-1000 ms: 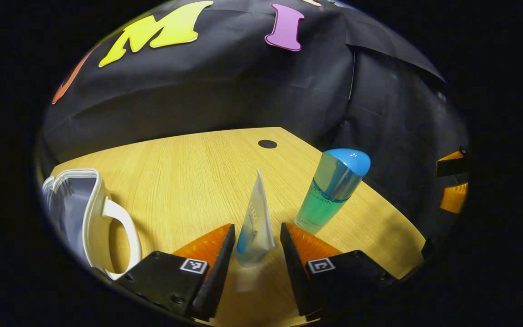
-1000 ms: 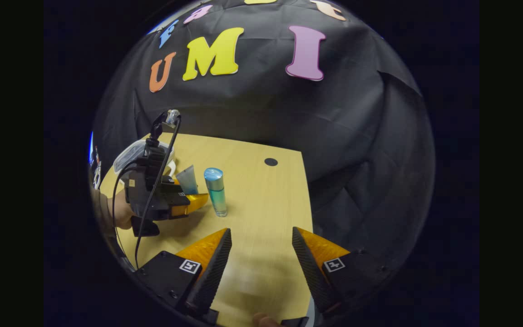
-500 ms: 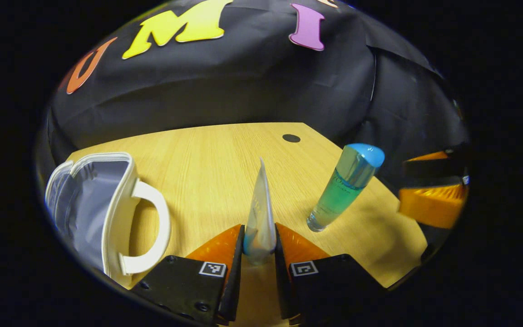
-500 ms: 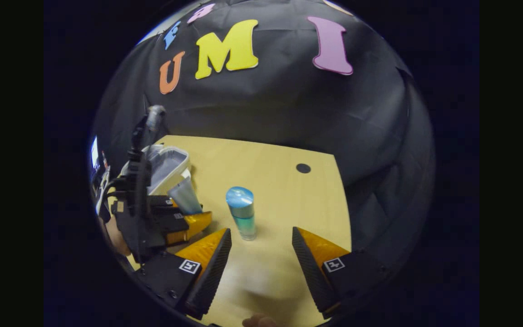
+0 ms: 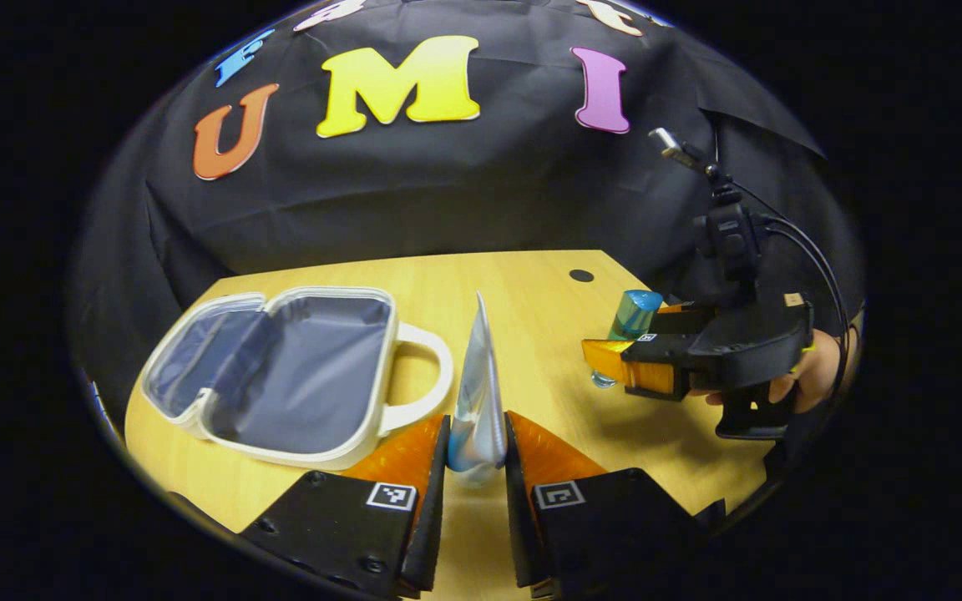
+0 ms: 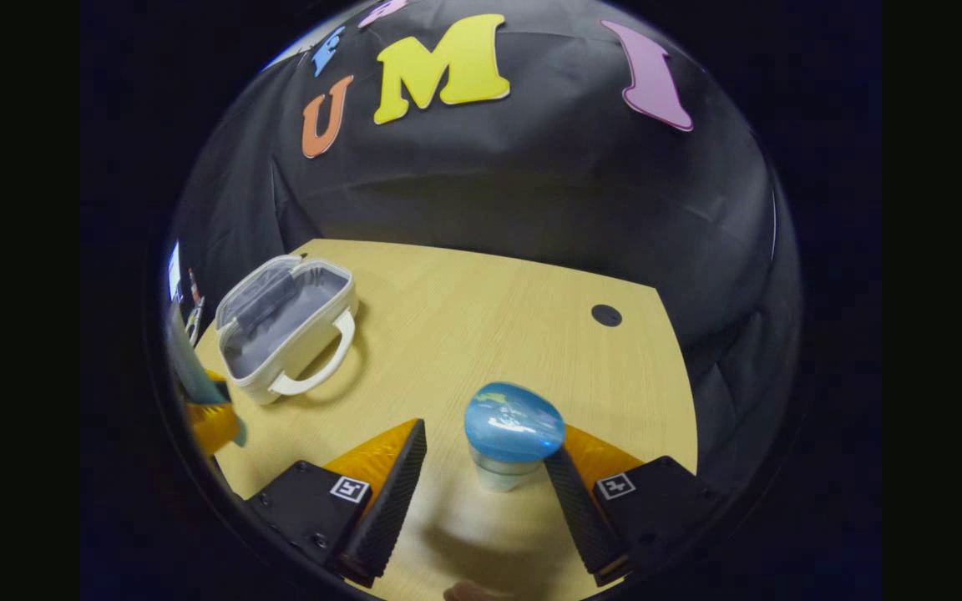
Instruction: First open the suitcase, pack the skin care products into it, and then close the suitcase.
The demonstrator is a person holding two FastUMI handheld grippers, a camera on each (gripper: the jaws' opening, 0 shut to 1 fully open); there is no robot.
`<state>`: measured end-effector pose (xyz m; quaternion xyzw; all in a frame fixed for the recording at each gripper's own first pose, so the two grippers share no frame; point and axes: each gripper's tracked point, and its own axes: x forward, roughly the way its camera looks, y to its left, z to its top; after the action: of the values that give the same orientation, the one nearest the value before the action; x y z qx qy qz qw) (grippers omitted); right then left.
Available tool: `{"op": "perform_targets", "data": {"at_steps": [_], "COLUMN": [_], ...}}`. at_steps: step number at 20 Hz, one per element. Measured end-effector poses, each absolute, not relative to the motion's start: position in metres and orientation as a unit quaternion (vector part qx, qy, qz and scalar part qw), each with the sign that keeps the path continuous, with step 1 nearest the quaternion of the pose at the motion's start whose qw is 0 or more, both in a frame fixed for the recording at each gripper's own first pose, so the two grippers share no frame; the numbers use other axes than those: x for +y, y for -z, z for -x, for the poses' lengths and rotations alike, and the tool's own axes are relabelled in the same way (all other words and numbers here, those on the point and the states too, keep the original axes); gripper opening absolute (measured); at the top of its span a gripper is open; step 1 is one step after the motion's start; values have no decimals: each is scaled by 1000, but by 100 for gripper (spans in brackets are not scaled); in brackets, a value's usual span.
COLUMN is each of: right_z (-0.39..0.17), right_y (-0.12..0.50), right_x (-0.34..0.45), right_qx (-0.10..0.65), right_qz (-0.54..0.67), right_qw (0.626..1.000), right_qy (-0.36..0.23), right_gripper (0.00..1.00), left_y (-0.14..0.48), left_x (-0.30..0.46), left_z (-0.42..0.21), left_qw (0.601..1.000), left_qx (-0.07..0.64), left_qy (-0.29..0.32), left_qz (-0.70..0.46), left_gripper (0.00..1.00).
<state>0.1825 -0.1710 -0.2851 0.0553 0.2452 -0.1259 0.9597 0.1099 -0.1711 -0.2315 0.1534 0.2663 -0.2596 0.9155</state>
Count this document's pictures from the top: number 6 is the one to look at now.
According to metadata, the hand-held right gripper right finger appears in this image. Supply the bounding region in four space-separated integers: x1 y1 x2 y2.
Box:
544 424 737 588

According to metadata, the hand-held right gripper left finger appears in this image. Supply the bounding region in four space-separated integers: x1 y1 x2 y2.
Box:
246 419 429 588

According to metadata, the clear bottle with blue cap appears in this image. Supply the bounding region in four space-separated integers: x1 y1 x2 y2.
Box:
464 382 567 493

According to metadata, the white suitcase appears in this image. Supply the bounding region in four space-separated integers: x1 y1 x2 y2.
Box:
214 255 361 407

